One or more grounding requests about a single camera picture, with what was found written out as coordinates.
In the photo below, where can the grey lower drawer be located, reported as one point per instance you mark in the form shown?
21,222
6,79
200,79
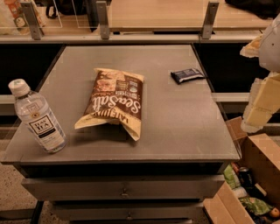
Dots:
128,211

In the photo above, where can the blue RXBAR blueberry bar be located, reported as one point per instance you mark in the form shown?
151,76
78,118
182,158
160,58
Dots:
187,75

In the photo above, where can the grey drawer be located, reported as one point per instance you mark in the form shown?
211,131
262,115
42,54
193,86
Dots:
128,211
124,188

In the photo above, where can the orange labelled white bag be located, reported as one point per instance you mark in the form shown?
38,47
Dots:
13,20

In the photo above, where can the open cardboard box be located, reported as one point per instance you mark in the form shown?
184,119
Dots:
261,154

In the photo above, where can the left metal bracket post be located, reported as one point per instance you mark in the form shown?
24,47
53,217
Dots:
32,20

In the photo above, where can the clear plastic water bottle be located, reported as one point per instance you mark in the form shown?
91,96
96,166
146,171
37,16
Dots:
33,110

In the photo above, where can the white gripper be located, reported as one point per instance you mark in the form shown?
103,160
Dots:
270,50

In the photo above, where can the brown Late July chip bag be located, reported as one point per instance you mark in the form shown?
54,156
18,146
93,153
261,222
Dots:
116,98

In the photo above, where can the dark soda can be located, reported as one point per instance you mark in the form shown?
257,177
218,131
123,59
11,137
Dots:
245,177

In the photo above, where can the grey upper drawer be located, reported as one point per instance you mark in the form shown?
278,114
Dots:
124,188

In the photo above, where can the middle metal bracket post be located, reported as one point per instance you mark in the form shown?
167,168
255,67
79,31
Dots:
102,13

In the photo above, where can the black bag on desk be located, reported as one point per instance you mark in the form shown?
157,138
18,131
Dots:
65,7

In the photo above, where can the light green packet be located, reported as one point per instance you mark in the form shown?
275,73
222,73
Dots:
231,178

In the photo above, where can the green snack bag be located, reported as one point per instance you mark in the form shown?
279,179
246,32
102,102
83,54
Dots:
256,206

